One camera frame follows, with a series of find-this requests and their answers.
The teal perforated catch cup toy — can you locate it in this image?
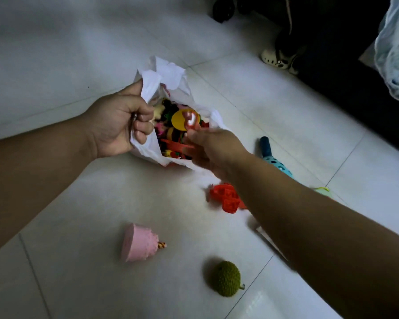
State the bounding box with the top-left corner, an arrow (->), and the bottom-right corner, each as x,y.
260,136 -> 295,179

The red lobster toy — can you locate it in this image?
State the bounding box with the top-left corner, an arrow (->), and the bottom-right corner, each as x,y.
208,183 -> 248,214

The person's right forearm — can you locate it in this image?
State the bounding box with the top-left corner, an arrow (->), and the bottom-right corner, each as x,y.
231,152 -> 399,319

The person's right hand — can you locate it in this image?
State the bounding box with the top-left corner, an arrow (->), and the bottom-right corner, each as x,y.
183,124 -> 253,183

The grey patterned blanket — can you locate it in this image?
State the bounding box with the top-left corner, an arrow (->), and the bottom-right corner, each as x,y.
374,0 -> 399,109

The yellow round disc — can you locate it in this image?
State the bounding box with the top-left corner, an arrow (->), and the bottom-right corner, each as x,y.
171,109 -> 200,132

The thin wooden stick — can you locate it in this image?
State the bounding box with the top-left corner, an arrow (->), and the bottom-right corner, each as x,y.
284,0 -> 293,34

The pink cupcake toy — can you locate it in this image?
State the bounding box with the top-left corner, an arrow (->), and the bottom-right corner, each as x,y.
121,223 -> 167,263

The person's left hand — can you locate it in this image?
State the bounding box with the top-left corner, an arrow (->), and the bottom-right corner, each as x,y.
81,78 -> 155,159

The green spiky ball toy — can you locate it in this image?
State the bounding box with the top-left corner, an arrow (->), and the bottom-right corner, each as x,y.
211,261 -> 246,298

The white plastic bag red print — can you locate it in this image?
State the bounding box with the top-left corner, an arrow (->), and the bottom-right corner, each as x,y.
129,56 -> 233,173

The black stroller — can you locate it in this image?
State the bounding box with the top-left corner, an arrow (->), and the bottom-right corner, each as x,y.
212,0 -> 253,23

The person's left forearm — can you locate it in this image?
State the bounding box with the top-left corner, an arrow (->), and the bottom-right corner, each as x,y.
0,116 -> 97,260

